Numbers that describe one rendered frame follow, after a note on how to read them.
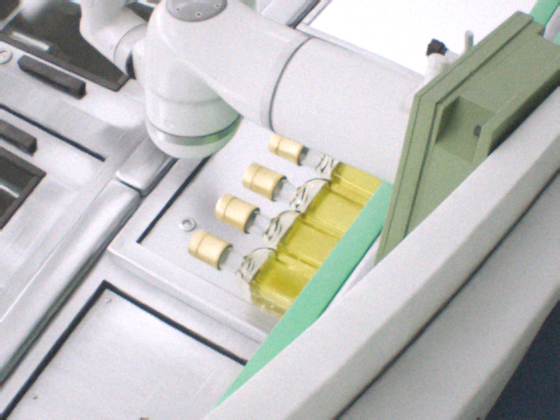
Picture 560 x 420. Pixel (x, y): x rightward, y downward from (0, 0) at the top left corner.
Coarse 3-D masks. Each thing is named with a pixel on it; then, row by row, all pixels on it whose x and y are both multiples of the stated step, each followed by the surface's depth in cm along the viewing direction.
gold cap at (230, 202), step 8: (224, 200) 158; (232, 200) 158; (240, 200) 158; (216, 208) 158; (224, 208) 158; (232, 208) 157; (240, 208) 157; (248, 208) 157; (256, 208) 157; (216, 216) 159; (224, 216) 158; (232, 216) 157; (240, 216) 157; (248, 216) 157; (232, 224) 158; (240, 224) 157
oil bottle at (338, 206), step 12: (312, 180) 159; (324, 180) 158; (300, 192) 158; (312, 192) 157; (324, 192) 157; (336, 192) 157; (348, 192) 157; (300, 204) 157; (312, 204) 156; (324, 204) 156; (336, 204) 156; (348, 204) 156; (360, 204) 156; (324, 216) 155; (336, 216) 155; (348, 216) 155; (348, 228) 154
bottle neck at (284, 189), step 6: (282, 180) 160; (288, 180) 161; (276, 186) 160; (282, 186) 160; (288, 186) 160; (294, 186) 160; (276, 192) 160; (282, 192) 160; (288, 192) 159; (276, 198) 160; (282, 198) 160; (288, 198) 159; (288, 204) 160
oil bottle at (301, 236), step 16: (272, 224) 155; (288, 224) 154; (304, 224) 154; (320, 224) 154; (272, 240) 153; (288, 240) 153; (304, 240) 153; (320, 240) 153; (336, 240) 152; (304, 256) 152; (320, 256) 151
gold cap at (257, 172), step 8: (248, 168) 161; (256, 168) 161; (264, 168) 161; (248, 176) 161; (256, 176) 161; (264, 176) 160; (272, 176) 160; (280, 176) 160; (248, 184) 161; (256, 184) 161; (264, 184) 160; (272, 184) 160; (256, 192) 162; (264, 192) 161; (272, 192) 160; (272, 200) 161
